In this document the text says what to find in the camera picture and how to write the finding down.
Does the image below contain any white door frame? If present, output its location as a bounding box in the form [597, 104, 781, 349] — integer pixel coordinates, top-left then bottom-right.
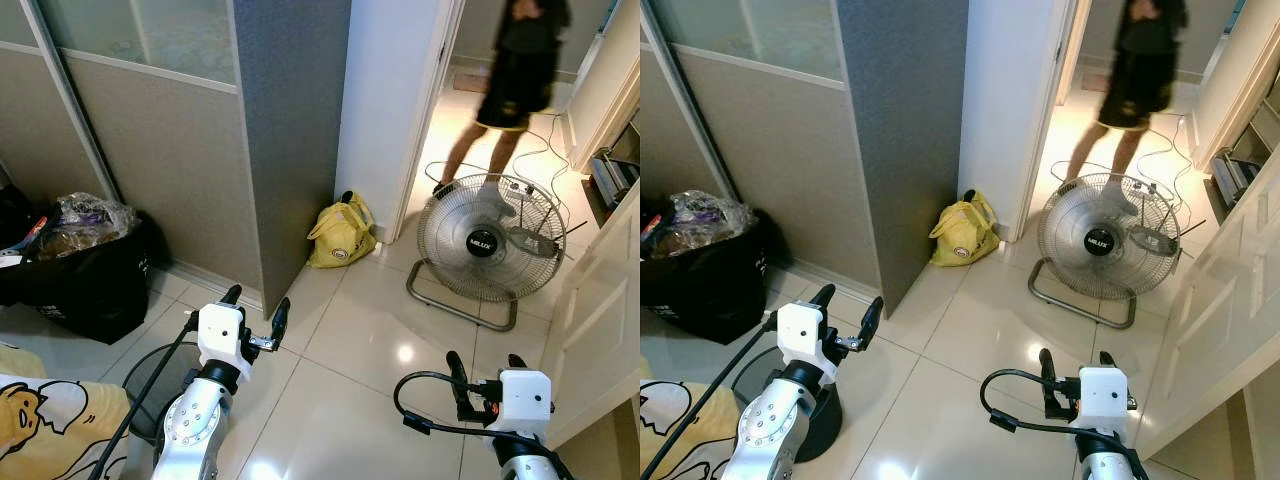
[335, 0, 468, 246]
[958, 0, 1091, 244]

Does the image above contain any person in black clothes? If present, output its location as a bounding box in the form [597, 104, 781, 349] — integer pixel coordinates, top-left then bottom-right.
[1065, 0, 1191, 186]
[433, 0, 573, 198]

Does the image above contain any white panelled door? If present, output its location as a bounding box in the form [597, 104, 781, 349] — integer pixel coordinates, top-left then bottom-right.
[1135, 140, 1280, 461]
[540, 180, 641, 451]

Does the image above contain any white shelf cabinet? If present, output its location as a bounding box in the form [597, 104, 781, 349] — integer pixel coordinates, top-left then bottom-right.
[1195, 0, 1280, 226]
[565, 0, 641, 226]

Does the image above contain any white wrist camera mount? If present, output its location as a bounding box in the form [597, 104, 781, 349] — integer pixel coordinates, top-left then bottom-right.
[497, 369, 555, 433]
[1078, 366, 1131, 433]
[196, 302, 253, 369]
[776, 300, 831, 363]

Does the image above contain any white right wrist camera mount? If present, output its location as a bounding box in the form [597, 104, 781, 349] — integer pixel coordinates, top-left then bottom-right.
[497, 369, 555, 433]
[1078, 366, 1131, 433]

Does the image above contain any yellow cartoon print blanket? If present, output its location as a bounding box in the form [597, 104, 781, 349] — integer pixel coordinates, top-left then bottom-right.
[0, 345, 131, 480]
[640, 378, 746, 480]

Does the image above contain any grey wardrobe side panel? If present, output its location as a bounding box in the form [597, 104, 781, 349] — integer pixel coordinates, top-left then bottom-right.
[835, 0, 971, 319]
[232, 0, 353, 319]

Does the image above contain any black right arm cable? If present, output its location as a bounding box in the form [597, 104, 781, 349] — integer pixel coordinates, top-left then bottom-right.
[393, 370, 576, 480]
[980, 368, 1151, 480]

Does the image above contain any black rubbish bag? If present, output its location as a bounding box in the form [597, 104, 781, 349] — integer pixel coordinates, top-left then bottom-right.
[0, 205, 169, 346]
[640, 205, 791, 346]

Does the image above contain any silver metal floor fan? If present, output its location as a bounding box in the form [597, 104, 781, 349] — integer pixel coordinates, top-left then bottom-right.
[406, 173, 568, 332]
[1028, 172, 1183, 330]

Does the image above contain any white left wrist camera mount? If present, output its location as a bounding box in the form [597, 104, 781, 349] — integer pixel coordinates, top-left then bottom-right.
[776, 300, 831, 363]
[196, 302, 253, 369]

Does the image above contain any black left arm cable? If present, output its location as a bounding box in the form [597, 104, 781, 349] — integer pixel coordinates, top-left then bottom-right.
[640, 315, 777, 480]
[88, 312, 199, 480]

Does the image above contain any yellow shopping bag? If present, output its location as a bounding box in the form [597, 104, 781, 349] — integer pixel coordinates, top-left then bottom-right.
[928, 189, 1001, 268]
[306, 190, 379, 270]

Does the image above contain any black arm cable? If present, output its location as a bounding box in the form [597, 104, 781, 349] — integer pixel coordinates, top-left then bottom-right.
[393, 370, 576, 480]
[980, 368, 1151, 480]
[88, 312, 199, 480]
[640, 315, 777, 480]

